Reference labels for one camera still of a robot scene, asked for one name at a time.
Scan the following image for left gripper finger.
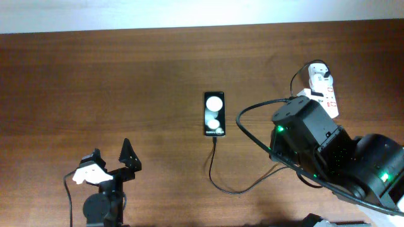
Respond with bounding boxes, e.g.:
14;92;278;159
79;148;106;169
119;138;142;172

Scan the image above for black charging cable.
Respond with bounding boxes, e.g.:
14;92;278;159
208;59;332;195

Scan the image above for black smartphone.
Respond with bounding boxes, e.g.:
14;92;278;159
203;91;226;137

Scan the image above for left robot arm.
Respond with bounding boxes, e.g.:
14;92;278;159
73;138;142;227

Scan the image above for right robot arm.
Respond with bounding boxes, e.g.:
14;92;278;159
270;96;403;226

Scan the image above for white USB charger adapter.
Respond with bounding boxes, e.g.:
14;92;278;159
308;63;333;90

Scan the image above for white power strip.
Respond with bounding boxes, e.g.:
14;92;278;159
313;86;339;119

